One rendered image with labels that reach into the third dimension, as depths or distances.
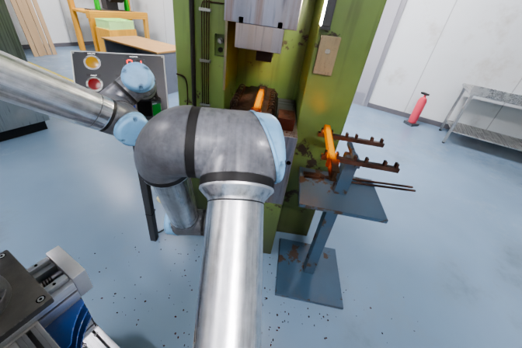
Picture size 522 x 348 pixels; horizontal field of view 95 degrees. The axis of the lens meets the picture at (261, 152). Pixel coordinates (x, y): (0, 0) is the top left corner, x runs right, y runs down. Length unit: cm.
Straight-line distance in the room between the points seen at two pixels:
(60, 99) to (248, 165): 37
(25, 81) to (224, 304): 46
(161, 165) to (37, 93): 26
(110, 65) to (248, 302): 105
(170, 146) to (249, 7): 83
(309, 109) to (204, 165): 103
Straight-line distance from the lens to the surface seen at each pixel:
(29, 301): 82
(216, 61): 130
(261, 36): 110
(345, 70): 130
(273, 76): 162
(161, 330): 158
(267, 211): 147
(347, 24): 126
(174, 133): 35
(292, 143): 118
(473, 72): 504
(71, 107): 57
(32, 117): 338
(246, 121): 36
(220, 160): 34
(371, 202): 130
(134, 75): 71
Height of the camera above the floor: 145
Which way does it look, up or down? 32 degrees down
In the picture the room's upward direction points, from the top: 8 degrees clockwise
